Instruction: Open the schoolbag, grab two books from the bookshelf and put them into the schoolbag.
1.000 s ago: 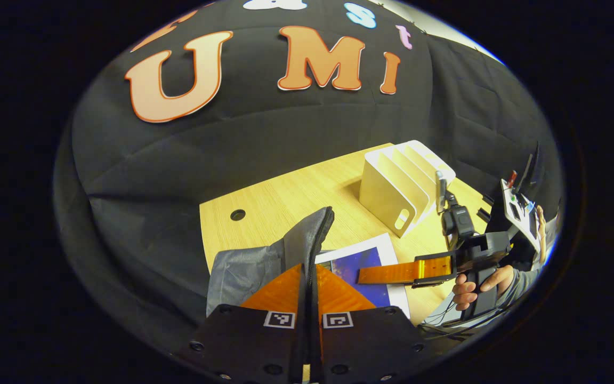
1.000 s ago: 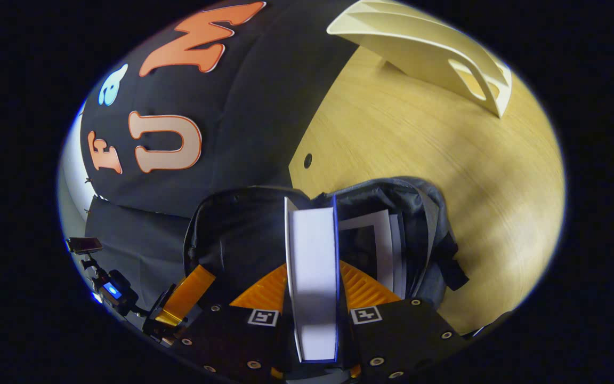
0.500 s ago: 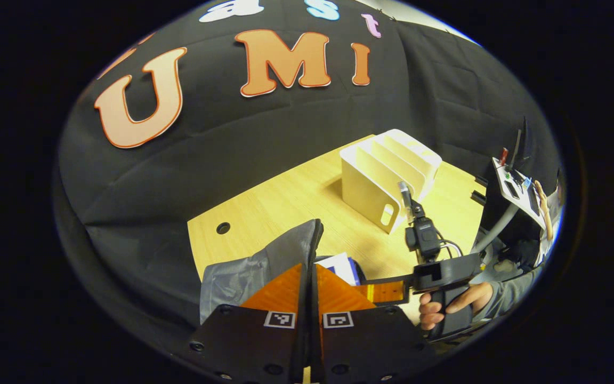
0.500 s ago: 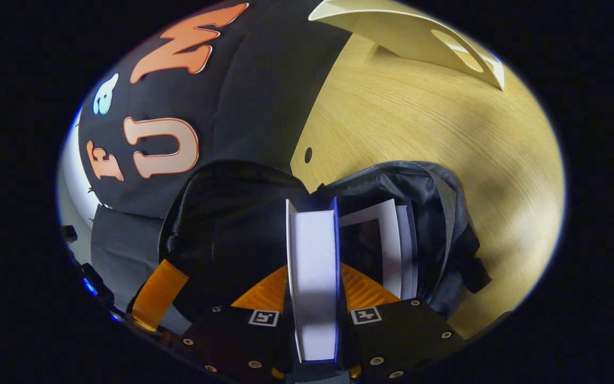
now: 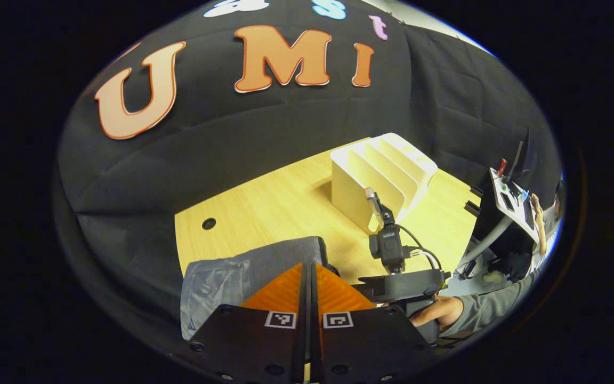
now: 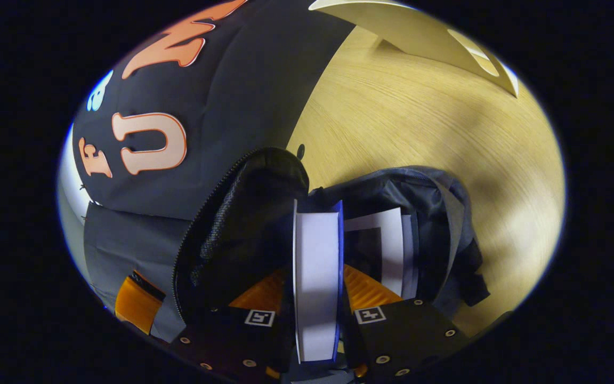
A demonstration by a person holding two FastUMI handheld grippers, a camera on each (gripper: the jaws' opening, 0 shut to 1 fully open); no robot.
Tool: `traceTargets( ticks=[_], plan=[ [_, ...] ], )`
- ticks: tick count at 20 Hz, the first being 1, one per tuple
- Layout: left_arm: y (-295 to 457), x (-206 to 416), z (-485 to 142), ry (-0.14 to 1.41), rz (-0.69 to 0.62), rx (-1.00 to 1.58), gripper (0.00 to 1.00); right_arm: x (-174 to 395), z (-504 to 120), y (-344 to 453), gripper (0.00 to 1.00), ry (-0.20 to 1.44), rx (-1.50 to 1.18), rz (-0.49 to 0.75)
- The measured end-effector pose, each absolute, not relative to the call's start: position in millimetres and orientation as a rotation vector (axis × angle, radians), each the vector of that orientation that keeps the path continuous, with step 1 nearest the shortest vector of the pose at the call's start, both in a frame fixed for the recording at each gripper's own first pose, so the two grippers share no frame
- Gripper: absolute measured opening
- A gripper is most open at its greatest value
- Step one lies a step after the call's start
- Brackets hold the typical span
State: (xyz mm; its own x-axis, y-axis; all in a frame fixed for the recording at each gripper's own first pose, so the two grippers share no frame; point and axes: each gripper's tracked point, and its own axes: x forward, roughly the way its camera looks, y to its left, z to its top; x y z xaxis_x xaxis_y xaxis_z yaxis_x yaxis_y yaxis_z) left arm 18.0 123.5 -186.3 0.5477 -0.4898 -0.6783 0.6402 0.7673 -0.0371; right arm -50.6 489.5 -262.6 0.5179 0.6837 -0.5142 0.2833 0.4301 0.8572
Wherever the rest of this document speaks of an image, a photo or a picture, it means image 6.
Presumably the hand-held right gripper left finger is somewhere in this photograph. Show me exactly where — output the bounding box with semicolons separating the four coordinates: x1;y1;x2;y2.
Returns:
171;267;297;382

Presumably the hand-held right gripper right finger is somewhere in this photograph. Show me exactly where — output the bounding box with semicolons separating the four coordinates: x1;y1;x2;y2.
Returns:
342;263;470;382

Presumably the portrait cover book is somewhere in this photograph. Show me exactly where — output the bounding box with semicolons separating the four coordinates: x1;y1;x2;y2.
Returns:
345;207;419;299

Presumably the blue book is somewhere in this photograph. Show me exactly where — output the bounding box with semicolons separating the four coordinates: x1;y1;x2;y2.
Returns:
292;200;346;364

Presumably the grey schoolbag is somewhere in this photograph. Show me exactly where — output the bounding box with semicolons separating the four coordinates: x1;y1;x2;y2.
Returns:
171;148;491;342

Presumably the white bookshelf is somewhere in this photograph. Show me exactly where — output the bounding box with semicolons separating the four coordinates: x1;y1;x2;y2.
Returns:
309;0;520;98

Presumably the black backdrop cloth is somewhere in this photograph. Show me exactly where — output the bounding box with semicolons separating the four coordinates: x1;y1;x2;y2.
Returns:
72;0;356;342

